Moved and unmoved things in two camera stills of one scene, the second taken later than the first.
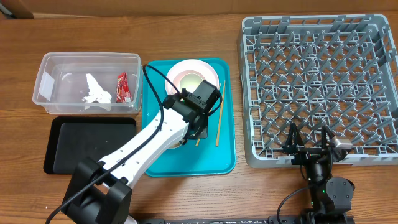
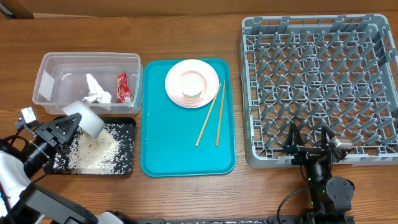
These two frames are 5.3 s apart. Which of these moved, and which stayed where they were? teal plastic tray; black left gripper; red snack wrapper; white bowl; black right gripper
Moved: white bowl; black left gripper
Stayed: black right gripper; teal plastic tray; red snack wrapper
